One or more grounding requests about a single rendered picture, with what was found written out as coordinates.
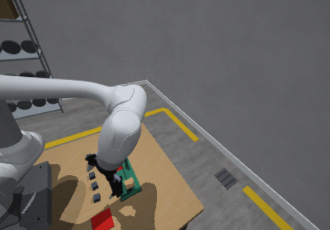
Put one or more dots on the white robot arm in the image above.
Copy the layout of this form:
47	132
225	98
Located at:
19	149

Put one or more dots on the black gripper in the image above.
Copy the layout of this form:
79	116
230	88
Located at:
110	176

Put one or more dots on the red square plate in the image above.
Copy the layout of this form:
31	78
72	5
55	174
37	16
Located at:
103	220

